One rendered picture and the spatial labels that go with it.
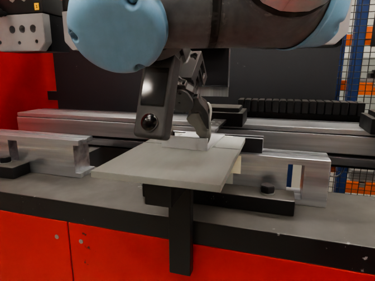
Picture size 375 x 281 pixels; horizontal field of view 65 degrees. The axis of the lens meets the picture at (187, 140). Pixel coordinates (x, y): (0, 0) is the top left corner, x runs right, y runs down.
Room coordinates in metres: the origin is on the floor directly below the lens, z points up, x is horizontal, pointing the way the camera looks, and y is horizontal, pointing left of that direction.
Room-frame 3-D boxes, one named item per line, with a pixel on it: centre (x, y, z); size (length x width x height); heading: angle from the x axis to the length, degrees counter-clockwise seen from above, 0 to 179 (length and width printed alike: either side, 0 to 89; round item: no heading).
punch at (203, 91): (0.62, -0.04, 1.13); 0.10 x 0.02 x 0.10; 73
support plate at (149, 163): (0.48, 0.01, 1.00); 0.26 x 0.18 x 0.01; 163
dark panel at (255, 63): (1.18, 0.04, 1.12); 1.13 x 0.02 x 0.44; 73
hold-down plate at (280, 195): (0.56, -0.06, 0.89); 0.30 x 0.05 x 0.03; 73
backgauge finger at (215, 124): (0.77, -0.08, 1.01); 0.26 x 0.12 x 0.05; 163
